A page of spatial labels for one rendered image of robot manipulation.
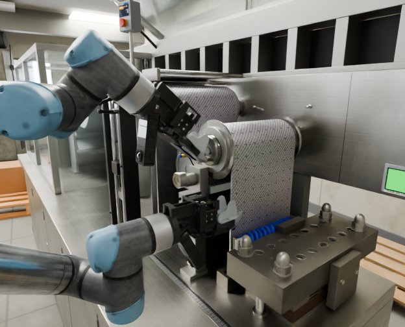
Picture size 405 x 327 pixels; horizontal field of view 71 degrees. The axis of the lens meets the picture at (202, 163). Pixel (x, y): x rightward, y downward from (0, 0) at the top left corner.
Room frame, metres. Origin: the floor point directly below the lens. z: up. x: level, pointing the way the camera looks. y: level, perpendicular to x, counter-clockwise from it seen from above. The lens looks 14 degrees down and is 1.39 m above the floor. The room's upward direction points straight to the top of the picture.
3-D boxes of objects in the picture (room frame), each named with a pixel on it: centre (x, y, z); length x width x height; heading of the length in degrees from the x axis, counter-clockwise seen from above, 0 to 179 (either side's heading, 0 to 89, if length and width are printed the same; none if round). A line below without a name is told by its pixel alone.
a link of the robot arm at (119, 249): (0.49, 0.15, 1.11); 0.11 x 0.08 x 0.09; 126
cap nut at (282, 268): (0.52, -0.16, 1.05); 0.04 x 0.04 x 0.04
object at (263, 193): (0.72, -0.16, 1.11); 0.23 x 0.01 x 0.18; 127
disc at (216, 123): (0.70, -0.03, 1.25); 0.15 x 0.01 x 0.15; 37
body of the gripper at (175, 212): (0.58, 0.03, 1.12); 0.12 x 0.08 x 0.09; 126
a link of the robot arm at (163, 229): (0.54, 0.09, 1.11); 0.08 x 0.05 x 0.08; 36
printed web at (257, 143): (0.88, -0.05, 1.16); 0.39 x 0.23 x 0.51; 37
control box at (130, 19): (1.15, 0.27, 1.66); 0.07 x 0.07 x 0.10; 52
